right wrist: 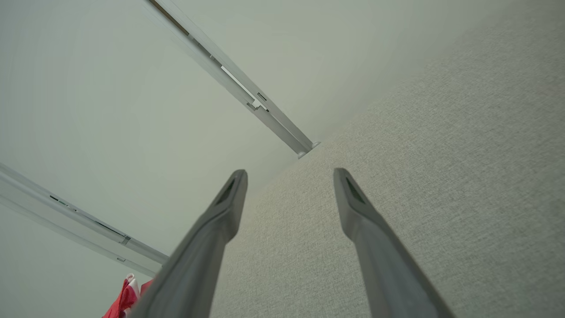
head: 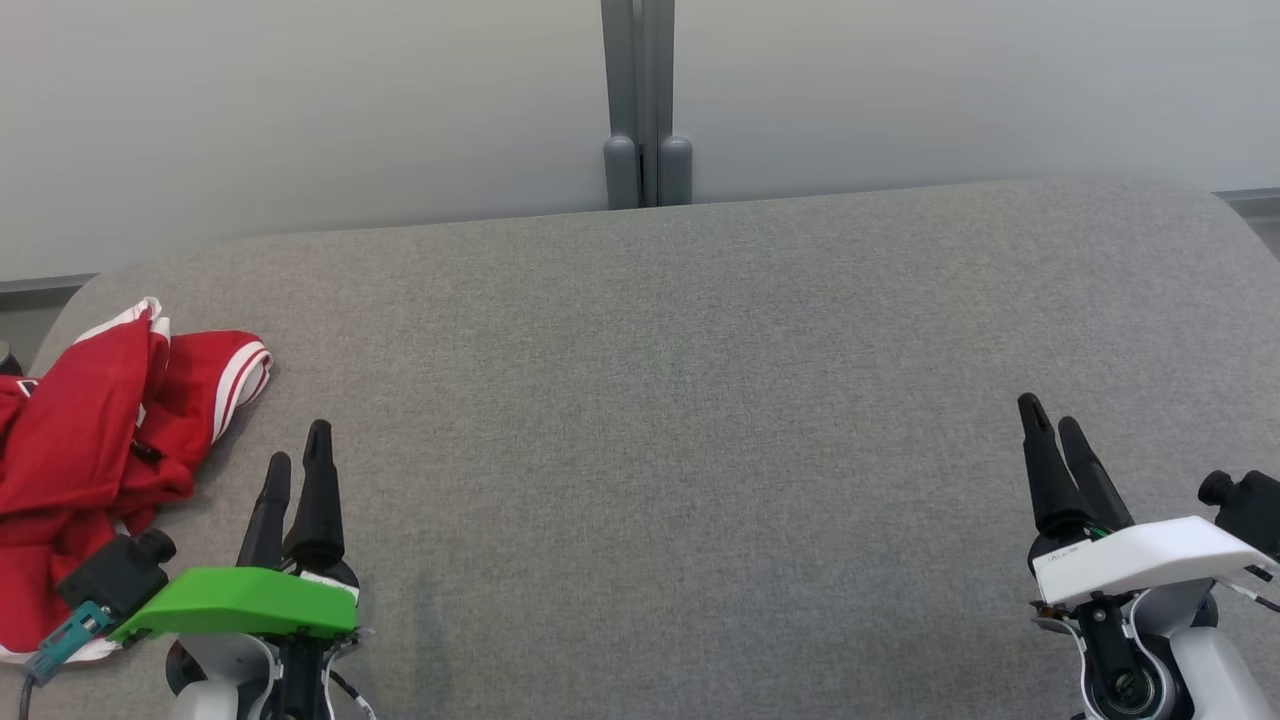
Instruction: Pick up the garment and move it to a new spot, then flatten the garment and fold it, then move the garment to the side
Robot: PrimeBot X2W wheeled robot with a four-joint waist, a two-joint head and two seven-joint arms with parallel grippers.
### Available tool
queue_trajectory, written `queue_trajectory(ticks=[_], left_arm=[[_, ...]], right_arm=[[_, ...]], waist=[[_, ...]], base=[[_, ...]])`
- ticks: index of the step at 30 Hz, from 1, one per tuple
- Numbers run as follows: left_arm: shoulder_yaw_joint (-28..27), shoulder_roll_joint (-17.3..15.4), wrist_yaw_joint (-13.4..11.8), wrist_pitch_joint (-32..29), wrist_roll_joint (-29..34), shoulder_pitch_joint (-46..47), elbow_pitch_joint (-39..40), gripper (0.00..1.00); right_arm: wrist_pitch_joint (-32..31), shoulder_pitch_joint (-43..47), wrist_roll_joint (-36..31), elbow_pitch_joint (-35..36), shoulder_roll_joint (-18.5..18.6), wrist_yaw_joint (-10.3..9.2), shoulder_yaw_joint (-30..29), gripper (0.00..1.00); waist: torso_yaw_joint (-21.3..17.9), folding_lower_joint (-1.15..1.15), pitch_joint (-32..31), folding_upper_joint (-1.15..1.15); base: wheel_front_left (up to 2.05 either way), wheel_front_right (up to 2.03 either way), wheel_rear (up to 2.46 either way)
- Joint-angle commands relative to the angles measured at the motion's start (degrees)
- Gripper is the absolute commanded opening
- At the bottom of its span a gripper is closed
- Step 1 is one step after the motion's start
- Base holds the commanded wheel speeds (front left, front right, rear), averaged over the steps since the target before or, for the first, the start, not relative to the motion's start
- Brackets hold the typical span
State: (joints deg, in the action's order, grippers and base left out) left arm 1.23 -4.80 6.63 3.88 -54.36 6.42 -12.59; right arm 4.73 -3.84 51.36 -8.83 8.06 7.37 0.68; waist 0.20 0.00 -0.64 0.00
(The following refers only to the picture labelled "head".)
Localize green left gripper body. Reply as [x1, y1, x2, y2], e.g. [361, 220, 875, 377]
[108, 560, 361, 644]

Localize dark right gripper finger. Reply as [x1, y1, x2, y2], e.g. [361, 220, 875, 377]
[1057, 417, 1137, 532]
[1018, 393, 1092, 537]

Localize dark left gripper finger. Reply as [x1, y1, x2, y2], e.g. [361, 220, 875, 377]
[237, 452, 293, 571]
[283, 420, 347, 575]

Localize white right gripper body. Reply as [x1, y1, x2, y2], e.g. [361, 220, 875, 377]
[1030, 516, 1266, 611]

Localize red white basketball jersey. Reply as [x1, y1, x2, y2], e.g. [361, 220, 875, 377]
[0, 330, 273, 667]

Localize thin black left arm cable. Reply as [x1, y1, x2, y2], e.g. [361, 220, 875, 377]
[328, 668, 379, 720]

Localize left camera cable teal plug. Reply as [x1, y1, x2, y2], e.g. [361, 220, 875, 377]
[18, 600, 113, 720]

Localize grey wall baseboard strip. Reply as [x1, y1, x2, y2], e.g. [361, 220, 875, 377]
[1213, 188, 1280, 219]
[0, 274, 99, 297]

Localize grey rounded post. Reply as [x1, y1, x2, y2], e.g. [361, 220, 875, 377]
[657, 135, 694, 207]
[603, 134, 641, 211]

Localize grey vertical partition frame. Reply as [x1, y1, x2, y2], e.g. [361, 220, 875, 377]
[600, 0, 677, 209]

